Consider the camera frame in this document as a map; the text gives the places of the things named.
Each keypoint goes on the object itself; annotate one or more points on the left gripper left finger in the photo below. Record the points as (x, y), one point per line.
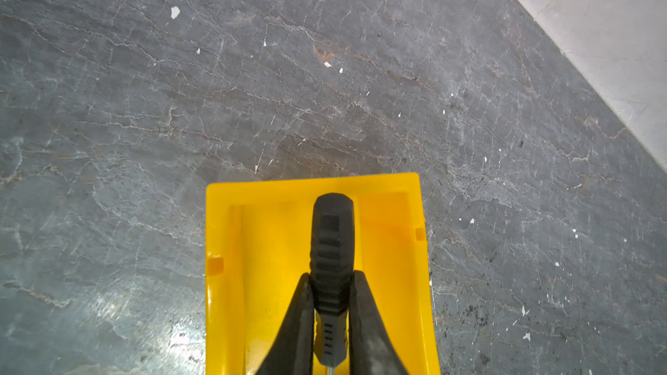
(292, 351)

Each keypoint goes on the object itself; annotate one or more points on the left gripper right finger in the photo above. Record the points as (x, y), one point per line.
(370, 348)

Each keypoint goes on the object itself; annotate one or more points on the black handled screwdriver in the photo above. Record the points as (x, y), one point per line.
(331, 271)

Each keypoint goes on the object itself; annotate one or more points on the yellow plastic bin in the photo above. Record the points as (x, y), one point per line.
(258, 237)

